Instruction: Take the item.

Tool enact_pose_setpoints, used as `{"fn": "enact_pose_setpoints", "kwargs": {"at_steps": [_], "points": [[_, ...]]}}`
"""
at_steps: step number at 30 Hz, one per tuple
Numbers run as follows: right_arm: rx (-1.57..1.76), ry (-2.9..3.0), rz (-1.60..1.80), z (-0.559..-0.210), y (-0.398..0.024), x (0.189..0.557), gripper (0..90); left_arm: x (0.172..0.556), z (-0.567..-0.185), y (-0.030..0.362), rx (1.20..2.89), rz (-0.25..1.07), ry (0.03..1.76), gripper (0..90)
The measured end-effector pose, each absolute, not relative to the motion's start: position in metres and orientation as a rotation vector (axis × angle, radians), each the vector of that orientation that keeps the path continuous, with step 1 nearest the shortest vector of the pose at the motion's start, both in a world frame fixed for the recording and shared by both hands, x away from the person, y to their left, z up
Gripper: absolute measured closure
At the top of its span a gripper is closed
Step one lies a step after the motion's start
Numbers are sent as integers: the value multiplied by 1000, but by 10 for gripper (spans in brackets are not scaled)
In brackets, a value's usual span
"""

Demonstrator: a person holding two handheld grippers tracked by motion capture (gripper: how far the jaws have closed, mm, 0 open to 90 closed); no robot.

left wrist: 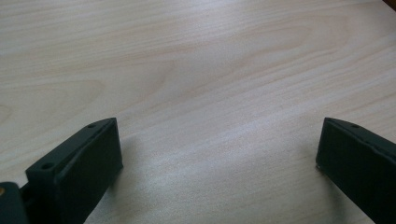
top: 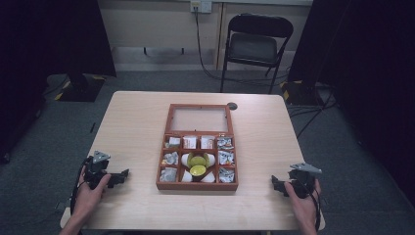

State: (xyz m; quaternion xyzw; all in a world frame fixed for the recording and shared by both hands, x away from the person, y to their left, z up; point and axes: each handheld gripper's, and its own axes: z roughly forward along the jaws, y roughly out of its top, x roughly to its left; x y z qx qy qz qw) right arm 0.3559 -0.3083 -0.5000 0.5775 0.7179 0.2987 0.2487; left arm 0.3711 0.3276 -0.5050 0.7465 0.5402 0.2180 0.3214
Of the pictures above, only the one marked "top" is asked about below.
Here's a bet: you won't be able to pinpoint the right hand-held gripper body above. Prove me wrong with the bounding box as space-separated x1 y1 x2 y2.
288 162 323 200

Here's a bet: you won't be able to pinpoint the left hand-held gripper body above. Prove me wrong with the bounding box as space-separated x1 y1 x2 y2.
82 150 113 191

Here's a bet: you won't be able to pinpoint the person's right hand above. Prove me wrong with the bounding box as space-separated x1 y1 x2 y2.
283 177 323 229

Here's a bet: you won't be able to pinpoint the person's left hand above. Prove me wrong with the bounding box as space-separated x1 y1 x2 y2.
69 165 113 226

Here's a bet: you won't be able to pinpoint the printed silver tea packet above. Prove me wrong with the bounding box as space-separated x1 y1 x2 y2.
218 166 236 184
217 150 236 166
216 136 235 151

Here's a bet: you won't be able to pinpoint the white orange tea packet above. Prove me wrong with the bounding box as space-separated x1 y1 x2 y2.
182 135 198 150
200 135 215 150

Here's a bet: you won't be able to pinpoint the yellow-green round cup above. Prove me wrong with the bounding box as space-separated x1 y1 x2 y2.
189 164 208 177

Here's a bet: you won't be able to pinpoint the wooden compartment box with lid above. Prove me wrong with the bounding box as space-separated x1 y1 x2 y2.
155 103 240 192

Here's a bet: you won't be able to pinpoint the black stand base striped tape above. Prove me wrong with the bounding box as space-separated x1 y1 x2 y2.
279 79 319 106
54 71 107 103

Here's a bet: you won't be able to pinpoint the dark curtain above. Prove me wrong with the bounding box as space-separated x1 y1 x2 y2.
287 0 415 207
0 0 117 165

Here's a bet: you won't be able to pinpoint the black folding chair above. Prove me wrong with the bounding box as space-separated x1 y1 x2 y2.
219 13 295 96

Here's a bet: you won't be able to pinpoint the left hand-held gripper black cable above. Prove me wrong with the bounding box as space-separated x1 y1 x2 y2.
69 156 95 217

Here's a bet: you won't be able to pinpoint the hand-held gripper black cable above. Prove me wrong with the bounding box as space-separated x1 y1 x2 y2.
69 156 95 217
302 177 323 232

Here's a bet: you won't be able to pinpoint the right hand-held gripper black cable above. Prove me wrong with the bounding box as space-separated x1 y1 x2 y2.
302 177 323 232

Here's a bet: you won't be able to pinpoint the black floor cables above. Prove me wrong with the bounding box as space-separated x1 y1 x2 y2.
287 82 341 140

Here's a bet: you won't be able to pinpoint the white wall socket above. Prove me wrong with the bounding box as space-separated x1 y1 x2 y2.
190 0 213 15

